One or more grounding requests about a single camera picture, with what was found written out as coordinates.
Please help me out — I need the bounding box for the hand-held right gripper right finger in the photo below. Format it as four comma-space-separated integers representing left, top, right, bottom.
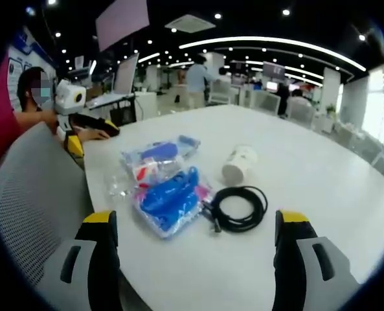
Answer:
272, 209, 361, 311

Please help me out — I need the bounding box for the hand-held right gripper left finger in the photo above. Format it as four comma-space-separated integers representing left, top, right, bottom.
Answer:
38, 210, 121, 311

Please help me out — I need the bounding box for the clear plastic bag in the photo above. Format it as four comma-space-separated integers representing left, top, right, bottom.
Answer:
104, 168, 137, 199

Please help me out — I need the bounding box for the black cable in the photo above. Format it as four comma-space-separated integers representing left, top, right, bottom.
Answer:
201, 185, 269, 236

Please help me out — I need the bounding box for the red and white packet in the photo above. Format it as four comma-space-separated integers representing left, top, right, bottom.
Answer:
131, 159, 160, 189

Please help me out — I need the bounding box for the plastic bag with blue item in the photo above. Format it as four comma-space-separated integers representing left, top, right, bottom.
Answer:
132, 165, 216, 240
119, 133, 201, 170

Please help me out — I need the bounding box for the white paper cup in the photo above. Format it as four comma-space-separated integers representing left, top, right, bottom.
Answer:
221, 144, 259, 186

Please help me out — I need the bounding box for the person's head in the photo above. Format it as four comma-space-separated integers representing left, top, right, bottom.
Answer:
16, 66, 55, 113

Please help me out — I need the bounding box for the white standing board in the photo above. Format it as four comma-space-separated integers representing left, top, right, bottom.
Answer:
113, 52, 141, 95

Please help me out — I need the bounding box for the grey mesh chair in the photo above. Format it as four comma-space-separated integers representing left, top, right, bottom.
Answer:
0, 122, 97, 294

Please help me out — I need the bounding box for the white table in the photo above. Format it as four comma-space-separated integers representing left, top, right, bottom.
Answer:
80, 104, 384, 311

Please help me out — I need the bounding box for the hanging ceiling screen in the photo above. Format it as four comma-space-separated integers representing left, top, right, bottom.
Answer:
95, 0, 151, 53

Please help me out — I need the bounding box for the white office chair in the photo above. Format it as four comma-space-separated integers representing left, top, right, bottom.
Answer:
208, 79, 240, 106
288, 100, 316, 128

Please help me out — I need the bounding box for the ceiling air vent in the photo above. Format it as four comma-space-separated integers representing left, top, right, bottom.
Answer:
164, 13, 217, 34

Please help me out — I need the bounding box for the small hanging display screen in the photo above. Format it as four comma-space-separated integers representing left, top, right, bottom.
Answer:
263, 61, 286, 79

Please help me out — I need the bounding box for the long curved ceiling light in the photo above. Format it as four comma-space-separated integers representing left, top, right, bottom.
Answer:
178, 36, 368, 73

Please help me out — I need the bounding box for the wall poster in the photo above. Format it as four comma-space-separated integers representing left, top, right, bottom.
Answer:
7, 28, 56, 111

